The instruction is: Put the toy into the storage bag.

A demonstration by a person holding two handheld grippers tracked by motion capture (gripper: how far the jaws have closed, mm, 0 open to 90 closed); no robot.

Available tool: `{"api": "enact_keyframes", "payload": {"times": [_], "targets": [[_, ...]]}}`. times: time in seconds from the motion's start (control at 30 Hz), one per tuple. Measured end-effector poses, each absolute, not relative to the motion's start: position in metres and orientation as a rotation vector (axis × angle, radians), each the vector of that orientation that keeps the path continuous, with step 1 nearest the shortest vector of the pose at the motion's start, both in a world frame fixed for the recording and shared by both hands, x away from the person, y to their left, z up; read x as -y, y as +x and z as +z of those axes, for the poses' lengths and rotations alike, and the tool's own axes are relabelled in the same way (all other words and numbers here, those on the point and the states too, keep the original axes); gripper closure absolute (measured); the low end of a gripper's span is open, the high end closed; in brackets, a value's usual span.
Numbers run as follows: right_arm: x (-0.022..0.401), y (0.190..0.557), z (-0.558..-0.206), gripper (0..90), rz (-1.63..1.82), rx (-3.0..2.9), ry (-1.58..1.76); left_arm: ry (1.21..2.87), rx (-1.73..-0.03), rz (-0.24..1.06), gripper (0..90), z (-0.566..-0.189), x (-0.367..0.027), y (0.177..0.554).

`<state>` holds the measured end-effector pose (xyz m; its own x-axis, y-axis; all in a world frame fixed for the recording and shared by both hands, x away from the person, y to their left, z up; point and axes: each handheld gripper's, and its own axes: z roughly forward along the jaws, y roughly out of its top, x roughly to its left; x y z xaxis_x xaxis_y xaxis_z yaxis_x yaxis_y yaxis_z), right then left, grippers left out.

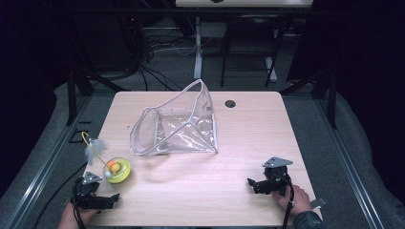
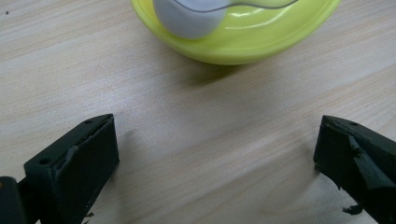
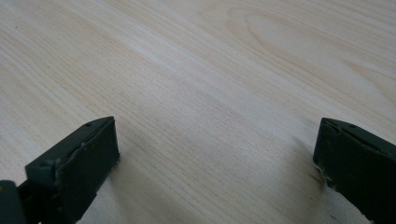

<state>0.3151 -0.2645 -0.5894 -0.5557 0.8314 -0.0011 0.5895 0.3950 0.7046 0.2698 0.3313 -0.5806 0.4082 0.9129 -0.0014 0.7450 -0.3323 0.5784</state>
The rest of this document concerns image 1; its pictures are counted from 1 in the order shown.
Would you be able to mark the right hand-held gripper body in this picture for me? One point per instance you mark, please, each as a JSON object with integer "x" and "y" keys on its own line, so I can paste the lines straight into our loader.
{"x": 276, "y": 179}

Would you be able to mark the black metal frame stand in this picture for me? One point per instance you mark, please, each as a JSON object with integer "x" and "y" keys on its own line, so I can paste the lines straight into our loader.
{"x": 332, "y": 101}
{"x": 71, "y": 95}

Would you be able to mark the clear plastic zipper bag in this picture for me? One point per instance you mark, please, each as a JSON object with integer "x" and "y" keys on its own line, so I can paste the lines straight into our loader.
{"x": 181, "y": 130}

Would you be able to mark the person's left hand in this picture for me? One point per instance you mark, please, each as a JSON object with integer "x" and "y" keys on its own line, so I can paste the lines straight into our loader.
{"x": 70, "y": 218}

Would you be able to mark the white desk leg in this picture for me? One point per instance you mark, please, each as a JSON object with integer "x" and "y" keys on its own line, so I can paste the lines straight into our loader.
{"x": 198, "y": 51}

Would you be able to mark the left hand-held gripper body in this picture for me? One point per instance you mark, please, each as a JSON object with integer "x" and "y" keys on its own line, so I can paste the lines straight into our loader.
{"x": 87, "y": 195}

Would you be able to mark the person's right hand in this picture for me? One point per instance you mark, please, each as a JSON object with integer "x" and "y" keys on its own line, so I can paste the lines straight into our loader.
{"x": 299, "y": 202}

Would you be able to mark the yellow cat toy with feather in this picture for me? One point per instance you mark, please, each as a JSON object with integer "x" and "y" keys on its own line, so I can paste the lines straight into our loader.
{"x": 118, "y": 171}

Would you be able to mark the aluminium floor rail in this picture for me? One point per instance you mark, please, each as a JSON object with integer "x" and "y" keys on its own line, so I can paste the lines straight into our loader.
{"x": 47, "y": 159}
{"x": 350, "y": 165}

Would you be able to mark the black chair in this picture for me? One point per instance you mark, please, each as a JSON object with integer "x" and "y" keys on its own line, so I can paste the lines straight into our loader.
{"x": 251, "y": 31}

